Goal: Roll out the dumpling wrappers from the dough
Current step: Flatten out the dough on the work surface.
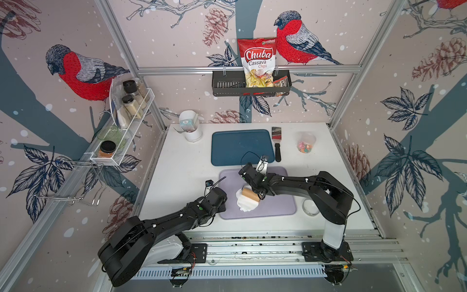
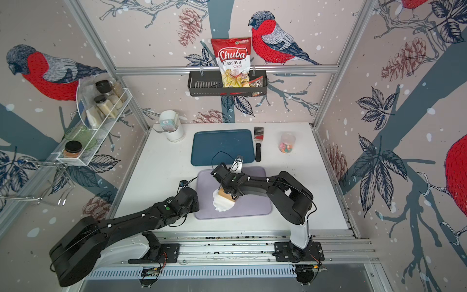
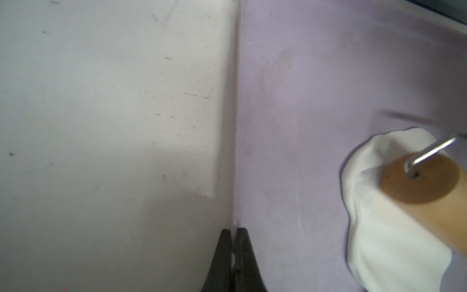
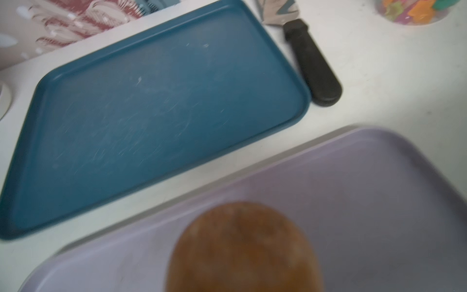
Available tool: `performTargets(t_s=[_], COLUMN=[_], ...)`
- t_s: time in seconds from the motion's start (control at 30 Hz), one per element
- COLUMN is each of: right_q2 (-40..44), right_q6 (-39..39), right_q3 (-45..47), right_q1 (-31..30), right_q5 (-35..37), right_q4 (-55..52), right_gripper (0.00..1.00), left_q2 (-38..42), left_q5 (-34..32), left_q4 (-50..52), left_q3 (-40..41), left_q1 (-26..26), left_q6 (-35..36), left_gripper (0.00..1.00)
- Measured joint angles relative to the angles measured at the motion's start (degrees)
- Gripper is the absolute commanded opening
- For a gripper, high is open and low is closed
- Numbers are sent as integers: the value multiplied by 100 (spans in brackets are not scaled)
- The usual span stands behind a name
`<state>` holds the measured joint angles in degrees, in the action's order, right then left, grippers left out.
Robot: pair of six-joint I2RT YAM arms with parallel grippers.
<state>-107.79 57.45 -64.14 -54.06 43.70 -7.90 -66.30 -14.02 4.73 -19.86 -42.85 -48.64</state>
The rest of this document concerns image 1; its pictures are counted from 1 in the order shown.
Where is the white utensil holder cup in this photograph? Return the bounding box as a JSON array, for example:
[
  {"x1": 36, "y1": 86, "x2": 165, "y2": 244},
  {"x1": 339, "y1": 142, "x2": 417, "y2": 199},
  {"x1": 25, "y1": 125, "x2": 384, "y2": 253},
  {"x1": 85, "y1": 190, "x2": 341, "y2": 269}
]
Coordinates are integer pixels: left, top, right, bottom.
[{"x1": 175, "y1": 110, "x2": 203, "y2": 143}]

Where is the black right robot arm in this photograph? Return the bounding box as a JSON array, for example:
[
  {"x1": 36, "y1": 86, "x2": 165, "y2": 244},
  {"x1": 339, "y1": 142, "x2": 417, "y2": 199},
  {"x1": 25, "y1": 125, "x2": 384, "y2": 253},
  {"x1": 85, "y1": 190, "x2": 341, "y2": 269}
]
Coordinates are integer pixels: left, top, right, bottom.
[{"x1": 239, "y1": 159, "x2": 356, "y2": 251}]

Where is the wooden rolling pin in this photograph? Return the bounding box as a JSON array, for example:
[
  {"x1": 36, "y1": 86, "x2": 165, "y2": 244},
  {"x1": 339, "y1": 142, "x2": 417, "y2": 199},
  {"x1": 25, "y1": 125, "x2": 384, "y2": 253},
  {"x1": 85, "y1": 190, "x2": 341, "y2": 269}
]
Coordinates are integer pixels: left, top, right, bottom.
[{"x1": 242, "y1": 187, "x2": 261, "y2": 202}]

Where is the teal plastic tray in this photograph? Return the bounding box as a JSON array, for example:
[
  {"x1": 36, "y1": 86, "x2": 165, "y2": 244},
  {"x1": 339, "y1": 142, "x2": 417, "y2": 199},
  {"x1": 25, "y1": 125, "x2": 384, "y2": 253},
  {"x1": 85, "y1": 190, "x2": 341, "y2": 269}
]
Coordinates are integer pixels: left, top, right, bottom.
[{"x1": 211, "y1": 129, "x2": 275, "y2": 167}]

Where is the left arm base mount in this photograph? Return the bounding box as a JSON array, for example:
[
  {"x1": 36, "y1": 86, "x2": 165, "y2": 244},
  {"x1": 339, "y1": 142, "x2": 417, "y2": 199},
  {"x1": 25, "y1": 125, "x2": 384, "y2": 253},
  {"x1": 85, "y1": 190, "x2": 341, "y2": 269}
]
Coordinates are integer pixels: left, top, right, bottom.
[{"x1": 142, "y1": 233, "x2": 208, "y2": 287}]

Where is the metal ring cutter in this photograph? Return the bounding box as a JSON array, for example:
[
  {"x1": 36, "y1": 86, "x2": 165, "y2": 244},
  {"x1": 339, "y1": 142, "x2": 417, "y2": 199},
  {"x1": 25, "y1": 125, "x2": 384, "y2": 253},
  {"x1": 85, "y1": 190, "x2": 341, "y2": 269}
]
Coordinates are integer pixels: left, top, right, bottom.
[{"x1": 302, "y1": 200, "x2": 320, "y2": 217}]

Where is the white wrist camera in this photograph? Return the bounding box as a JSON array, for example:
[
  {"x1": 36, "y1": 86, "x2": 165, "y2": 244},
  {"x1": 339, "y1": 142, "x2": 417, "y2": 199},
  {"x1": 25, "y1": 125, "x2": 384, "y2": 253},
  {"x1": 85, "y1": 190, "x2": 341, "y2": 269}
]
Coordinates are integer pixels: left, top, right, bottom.
[
  {"x1": 255, "y1": 156, "x2": 268, "y2": 175},
  {"x1": 205, "y1": 180, "x2": 214, "y2": 188}
]

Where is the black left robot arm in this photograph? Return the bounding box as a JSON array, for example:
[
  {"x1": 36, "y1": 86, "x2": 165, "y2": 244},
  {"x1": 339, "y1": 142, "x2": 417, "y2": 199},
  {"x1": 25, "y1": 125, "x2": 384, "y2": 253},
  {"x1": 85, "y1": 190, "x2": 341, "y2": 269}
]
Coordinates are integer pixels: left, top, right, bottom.
[{"x1": 98, "y1": 187, "x2": 227, "y2": 287}]

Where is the wire wall rack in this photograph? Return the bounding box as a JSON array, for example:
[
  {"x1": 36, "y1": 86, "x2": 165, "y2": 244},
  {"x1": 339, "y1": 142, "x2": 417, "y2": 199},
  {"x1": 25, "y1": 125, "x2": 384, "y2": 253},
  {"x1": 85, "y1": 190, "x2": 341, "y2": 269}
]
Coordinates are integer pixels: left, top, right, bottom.
[{"x1": 33, "y1": 160, "x2": 107, "y2": 207}]

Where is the lilac silicone mat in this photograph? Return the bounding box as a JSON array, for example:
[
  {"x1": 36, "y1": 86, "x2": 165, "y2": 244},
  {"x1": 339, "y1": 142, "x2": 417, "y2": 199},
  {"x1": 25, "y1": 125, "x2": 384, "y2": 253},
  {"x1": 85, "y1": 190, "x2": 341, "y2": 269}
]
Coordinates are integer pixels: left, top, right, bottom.
[{"x1": 218, "y1": 169, "x2": 297, "y2": 220}]

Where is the black wire wall basket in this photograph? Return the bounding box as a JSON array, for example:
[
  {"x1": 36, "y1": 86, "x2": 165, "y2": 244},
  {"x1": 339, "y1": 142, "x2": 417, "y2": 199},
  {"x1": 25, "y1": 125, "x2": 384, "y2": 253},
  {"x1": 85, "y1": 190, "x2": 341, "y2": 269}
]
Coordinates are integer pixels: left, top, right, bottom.
[{"x1": 212, "y1": 70, "x2": 291, "y2": 97}]

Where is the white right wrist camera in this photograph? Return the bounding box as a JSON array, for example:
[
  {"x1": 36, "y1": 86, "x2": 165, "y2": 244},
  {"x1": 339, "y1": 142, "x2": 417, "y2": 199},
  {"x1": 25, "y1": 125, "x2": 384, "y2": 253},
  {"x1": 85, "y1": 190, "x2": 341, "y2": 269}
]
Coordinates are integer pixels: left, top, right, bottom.
[{"x1": 255, "y1": 156, "x2": 268, "y2": 175}]

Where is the clear acrylic wall shelf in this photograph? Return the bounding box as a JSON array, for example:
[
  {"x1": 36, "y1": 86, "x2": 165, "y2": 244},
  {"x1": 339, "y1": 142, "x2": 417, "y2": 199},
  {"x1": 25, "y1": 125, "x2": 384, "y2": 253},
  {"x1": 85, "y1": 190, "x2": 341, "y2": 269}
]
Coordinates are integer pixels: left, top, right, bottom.
[{"x1": 91, "y1": 75, "x2": 154, "y2": 166}]

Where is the white dough lump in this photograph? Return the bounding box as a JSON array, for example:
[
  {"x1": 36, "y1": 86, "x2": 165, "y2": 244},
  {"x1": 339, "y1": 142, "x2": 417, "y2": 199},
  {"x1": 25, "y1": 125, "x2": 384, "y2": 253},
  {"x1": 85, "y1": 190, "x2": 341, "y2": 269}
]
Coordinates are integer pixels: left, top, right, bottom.
[{"x1": 236, "y1": 185, "x2": 259, "y2": 212}]

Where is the short brown powder jar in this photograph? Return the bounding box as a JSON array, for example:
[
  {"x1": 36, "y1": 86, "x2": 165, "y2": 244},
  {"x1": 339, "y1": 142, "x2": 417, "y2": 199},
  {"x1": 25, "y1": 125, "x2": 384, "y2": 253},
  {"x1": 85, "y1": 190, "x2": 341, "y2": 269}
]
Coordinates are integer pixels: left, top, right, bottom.
[{"x1": 97, "y1": 140, "x2": 117, "y2": 158}]

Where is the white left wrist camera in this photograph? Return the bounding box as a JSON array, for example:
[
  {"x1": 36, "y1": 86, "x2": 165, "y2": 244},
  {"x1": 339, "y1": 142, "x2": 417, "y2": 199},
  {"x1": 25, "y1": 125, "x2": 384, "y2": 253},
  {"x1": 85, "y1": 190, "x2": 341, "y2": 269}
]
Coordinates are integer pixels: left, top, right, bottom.
[{"x1": 205, "y1": 180, "x2": 214, "y2": 188}]

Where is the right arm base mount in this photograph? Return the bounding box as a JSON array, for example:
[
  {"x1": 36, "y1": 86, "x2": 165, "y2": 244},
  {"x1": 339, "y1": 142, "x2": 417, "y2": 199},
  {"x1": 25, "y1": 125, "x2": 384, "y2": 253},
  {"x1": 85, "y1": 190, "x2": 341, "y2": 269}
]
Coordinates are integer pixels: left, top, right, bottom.
[{"x1": 301, "y1": 241, "x2": 354, "y2": 285}]

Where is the clear cup with candies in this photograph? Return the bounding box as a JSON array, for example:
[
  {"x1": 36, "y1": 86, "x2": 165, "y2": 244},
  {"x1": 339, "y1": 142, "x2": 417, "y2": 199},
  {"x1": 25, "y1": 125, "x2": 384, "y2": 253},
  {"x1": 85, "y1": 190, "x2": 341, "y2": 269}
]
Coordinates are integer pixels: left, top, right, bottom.
[{"x1": 297, "y1": 132, "x2": 316, "y2": 153}]

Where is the red Chuba chips bag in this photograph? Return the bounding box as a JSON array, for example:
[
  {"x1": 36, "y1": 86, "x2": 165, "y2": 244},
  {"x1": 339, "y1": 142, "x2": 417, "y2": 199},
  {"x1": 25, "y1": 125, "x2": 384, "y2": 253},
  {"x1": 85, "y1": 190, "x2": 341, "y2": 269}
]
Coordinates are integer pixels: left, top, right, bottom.
[{"x1": 237, "y1": 38, "x2": 276, "y2": 88}]

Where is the small dark snack packet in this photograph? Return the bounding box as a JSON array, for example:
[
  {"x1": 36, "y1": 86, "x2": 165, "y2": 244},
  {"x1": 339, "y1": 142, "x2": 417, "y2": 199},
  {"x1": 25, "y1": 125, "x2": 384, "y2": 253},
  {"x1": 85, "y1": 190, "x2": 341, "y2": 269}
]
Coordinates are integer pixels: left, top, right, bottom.
[{"x1": 273, "y1": 76, "x2": 289, "y2": 88}]

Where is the black lid spice jar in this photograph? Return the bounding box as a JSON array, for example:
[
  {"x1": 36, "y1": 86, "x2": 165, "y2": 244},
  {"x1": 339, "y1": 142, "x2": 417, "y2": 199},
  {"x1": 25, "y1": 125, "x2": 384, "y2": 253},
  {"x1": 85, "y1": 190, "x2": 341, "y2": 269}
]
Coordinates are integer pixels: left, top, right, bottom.
[
  {"x1": 123, "y1": 80, "x2": 147, "y2": 109},
  {"x1": 122, "y1": 95, "x2": 144, "y2": 119}
]

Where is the teal paper carton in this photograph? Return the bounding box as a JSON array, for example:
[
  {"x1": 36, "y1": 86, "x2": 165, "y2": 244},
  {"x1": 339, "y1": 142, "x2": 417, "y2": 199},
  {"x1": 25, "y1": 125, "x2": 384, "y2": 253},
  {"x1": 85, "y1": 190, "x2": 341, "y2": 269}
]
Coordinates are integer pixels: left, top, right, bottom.
[{"x1": 180, "y1": 115, "x2": 198, "y2": 133}]

